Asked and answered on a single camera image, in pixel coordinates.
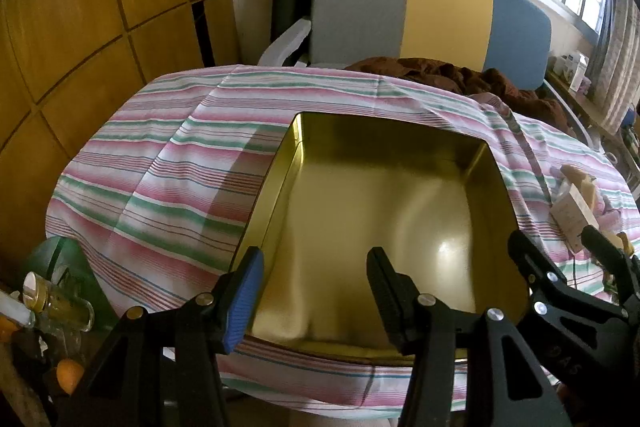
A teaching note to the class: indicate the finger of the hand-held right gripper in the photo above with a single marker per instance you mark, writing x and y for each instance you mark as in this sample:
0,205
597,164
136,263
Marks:
527,254
607,252

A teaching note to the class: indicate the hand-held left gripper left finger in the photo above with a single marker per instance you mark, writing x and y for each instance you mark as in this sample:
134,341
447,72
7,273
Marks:
245,302

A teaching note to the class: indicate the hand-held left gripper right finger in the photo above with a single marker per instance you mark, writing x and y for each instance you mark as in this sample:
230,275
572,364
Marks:
387,307

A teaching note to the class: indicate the gold tin box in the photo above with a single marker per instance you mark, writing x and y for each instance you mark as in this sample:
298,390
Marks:
375,187

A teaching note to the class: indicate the small green box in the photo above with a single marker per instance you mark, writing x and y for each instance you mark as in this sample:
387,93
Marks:
570,219

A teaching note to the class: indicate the beige sponge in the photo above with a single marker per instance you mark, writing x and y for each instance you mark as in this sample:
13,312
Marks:
580,182

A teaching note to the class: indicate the wooden side table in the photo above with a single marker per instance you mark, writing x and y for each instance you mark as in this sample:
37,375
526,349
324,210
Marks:
595,117

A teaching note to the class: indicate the striped tablecloth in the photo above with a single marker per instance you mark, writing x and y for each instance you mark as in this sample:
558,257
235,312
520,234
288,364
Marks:
150,167

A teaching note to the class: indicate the brown cloth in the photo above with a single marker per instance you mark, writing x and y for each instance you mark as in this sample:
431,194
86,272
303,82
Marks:
500,82

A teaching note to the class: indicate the glass bottle with gold cap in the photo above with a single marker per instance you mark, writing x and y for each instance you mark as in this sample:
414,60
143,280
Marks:
65,307

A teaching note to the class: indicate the white carton box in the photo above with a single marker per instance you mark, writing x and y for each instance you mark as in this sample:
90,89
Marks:
577,69

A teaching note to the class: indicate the green plastic container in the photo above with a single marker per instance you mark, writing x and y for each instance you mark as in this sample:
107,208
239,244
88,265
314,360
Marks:
65,257

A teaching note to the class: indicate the small orange ball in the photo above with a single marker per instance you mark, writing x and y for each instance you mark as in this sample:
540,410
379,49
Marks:
70,377

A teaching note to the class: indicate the small white jar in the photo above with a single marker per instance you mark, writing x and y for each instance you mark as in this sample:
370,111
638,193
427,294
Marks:
561,66

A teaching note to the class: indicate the patterned beige curtain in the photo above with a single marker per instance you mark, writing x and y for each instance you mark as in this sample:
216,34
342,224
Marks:
615,57

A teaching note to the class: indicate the grey yellow blue chair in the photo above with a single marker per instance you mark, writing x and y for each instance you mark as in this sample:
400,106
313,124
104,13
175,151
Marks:
440,7

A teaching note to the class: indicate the white armrest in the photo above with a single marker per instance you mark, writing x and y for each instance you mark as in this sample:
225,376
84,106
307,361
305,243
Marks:
287,42

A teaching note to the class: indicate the wooden wardrobe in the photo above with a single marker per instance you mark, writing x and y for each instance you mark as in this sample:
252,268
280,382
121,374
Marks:
75,32

